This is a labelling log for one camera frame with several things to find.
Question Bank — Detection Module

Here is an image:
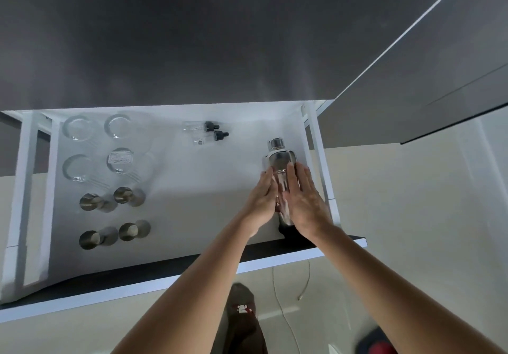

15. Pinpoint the person's left hand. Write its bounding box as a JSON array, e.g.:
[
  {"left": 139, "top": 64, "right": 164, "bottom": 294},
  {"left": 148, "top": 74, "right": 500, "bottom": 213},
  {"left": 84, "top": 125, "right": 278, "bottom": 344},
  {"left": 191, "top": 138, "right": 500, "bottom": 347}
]
[{"left": 240, "top": 167, "right": 277, "bottom": 236}]

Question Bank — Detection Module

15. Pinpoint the person's right hand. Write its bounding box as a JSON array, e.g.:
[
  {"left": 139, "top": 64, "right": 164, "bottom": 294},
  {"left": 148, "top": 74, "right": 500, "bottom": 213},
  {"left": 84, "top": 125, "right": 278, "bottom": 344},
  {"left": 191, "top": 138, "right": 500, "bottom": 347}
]
[{"left": 279, "top": 162, "right": 336, "bottom": 244}]

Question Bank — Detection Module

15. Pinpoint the steel cocktail shaker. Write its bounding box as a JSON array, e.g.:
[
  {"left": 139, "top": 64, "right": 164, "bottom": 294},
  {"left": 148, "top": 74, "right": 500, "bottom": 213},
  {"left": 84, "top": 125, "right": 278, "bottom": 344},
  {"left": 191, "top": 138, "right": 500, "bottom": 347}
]
[{"left": 261, "top": 137, "right": 298, "bottom": 227}]

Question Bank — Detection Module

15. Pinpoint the person's left forearm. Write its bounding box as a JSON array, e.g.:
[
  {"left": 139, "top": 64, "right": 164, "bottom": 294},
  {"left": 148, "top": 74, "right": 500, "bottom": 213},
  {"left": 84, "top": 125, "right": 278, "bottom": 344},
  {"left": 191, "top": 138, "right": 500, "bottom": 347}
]
[{"left": 111, "top": 218, "right": 260, "bottom": 354}]

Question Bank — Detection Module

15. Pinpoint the person's right forearm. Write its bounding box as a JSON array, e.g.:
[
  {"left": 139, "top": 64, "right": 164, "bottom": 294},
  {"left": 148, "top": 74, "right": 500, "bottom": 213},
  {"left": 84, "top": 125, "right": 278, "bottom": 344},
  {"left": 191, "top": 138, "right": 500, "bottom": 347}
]
[{"left": 302, "top": 227, "right": 505, "bottom": 354}]

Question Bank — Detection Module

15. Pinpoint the white table leg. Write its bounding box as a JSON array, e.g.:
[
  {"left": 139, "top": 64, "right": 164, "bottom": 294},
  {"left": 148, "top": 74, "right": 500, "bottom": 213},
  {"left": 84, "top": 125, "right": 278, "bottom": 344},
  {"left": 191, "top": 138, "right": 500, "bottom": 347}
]
[
  {"left": 301, "top": 101, "right": 342, "bottom": 228},
  {"left": 0, "top": 111, "right": 60, "bottom": 303}
]

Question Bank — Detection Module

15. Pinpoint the clear dropper bottle black cap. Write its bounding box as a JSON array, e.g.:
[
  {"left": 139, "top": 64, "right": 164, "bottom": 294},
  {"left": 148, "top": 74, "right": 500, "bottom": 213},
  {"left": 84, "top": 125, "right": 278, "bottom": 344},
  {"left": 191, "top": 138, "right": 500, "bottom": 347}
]
[
  {"left": 193, "top": 130, "right": 230, "bottom": 146},
  {"left": 182, "top": 120, "right": 220, "bottom": 133}
]

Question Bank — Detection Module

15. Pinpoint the steel jigger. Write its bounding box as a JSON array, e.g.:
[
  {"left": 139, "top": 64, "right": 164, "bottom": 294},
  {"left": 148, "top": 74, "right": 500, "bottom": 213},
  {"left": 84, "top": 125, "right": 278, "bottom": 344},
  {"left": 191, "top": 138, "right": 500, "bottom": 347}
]
[
  {"left": 79, "top": 226, "right": 119, "bottom": 251},
  {"left": 113, "top": 186, "right": 147, "bottom": 208},
  {"left": 79, "top": 193, "right": 118, "bottom": 212},
  {"left": 118, "top": 219, "right": 152, "bottom": 242}
]

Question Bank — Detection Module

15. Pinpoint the clear glass with white label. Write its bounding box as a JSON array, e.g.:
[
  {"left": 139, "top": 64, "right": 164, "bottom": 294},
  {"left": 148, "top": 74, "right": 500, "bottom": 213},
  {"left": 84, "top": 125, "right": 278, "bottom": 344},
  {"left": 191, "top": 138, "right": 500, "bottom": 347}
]
[{"left": 106, "top": 147, "right": 156, "bottom": 184}]

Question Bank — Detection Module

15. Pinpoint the clear drinking glass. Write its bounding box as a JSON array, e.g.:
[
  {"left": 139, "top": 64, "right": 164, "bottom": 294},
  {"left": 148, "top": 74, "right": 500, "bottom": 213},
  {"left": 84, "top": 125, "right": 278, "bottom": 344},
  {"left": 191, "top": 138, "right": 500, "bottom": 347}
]
[
  {"left": 103, "top": 113, "right": 148, "bottom": 144},
  {"left": 62, "top": 114, "right": 105, "bottom": 146},
  {"left": 62, "top": 153, "right": 110, "bottom": 189}
]

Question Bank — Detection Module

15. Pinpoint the dark grey cabinet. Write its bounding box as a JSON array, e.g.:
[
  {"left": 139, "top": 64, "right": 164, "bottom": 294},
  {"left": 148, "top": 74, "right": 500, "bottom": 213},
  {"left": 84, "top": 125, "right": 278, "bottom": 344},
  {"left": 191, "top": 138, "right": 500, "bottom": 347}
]
[{"left": 321, "top": 0, "right": 508, "bottom": 146}]

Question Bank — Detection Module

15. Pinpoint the red and dark shoe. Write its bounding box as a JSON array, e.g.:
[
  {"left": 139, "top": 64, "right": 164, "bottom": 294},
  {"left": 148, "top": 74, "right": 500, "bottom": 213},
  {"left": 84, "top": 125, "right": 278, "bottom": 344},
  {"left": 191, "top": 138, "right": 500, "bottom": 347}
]
[{"left": 356, "top": 327, "right": 394, "bottom": 354}]

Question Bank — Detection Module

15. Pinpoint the white cable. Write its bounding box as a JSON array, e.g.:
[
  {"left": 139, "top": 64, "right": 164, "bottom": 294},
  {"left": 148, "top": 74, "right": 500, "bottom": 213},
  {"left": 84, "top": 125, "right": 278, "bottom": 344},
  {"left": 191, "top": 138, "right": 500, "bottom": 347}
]
[{"left": 271, "top": 260, "right": 312, "bottom": 354}]

